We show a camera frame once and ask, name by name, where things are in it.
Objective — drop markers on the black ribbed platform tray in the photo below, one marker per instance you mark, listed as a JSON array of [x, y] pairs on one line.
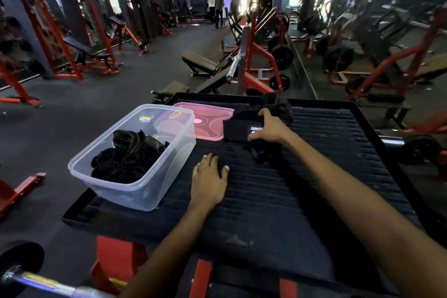
[[331, 175]]

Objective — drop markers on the red squat rack frame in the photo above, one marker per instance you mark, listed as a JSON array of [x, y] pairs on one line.
[[17, 97]]

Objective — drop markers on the black weight plate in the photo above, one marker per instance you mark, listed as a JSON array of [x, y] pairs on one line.
[[282, 57]]

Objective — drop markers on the person's left forearm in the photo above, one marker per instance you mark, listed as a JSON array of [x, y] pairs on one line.
[[167, 259]]

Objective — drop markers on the chrome barbell sleeve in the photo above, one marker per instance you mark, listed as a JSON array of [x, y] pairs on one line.
[[233, 68]]

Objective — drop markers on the chrome curl bar black plates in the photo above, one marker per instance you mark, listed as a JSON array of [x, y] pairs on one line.
[[21, 263]]

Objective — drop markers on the person's right forearm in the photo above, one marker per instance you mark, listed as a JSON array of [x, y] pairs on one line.
[[366, 210]]

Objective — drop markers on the large wall mirror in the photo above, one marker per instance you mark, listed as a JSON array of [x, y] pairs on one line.
[[384, 29]]

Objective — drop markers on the person's left hand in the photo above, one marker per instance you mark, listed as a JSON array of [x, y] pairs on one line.
[[207, 186]]

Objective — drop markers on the red plate-loaded machine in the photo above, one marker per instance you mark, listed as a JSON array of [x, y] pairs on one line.
[[251, 50]]

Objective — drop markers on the red incline bench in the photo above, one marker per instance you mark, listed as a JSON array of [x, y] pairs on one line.
[[117, 21]]

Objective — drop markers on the black weight stack machine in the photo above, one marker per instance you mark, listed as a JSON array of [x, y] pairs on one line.
[[141, 11]]

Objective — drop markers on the red floor bench frame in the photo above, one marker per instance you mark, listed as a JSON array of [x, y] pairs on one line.
[[21, 191]]

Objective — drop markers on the clear plastic container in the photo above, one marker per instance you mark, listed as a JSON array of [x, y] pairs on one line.
[[139, 196]]

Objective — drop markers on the black low bench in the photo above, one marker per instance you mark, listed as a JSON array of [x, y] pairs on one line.
[[199, 62]]

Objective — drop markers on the person's right hand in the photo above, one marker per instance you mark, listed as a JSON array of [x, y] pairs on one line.
[[276, 132]]

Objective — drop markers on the pink plastic lid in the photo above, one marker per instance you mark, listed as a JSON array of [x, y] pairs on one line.
[[209, 119]]

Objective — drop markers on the red power rack with bench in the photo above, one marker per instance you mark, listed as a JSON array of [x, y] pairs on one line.
[[80, 50]]

